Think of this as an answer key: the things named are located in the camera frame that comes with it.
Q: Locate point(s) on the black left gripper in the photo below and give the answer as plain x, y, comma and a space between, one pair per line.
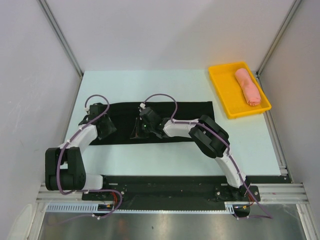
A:
110, 129

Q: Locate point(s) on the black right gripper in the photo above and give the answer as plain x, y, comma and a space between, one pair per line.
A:
137, 132

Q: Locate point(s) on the black t-shirt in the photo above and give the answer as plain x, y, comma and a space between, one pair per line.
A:
123, 115

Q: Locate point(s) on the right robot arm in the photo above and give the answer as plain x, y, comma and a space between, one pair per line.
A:
210, 138

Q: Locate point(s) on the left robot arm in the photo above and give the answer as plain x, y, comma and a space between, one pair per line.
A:
64, 166

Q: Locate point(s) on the yellow plastic tray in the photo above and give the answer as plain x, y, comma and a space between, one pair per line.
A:
230, 94

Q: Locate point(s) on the rolled pink t-shirt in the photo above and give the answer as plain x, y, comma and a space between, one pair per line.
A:
249, 89

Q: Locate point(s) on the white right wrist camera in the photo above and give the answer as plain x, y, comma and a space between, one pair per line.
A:
142, 106

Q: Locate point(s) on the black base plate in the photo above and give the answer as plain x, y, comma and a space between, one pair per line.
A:
174, 192

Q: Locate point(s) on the left aluminium frame post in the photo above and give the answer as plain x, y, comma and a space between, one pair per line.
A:
57, 30

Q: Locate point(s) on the aluminium frame post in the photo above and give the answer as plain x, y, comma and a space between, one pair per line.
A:
57, 30
294, 8

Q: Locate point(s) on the white slotted cable duct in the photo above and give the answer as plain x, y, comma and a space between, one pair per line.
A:
102, 209

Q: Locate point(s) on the right aluminium frame post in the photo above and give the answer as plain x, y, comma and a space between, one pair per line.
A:
294, 8

